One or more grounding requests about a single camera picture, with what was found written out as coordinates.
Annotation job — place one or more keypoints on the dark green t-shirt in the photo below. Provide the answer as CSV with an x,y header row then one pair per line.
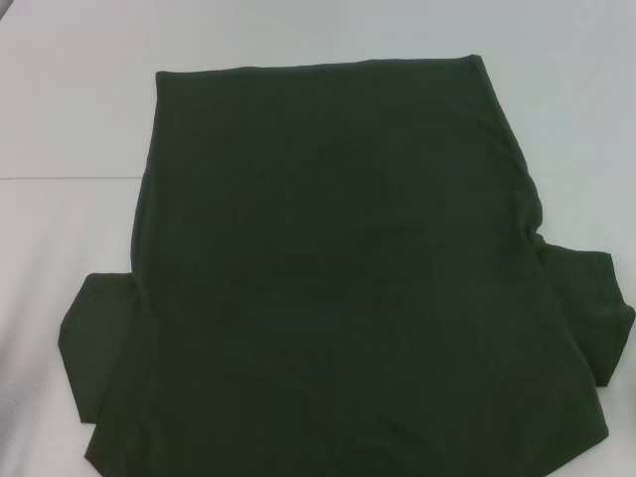
x,y
323,258

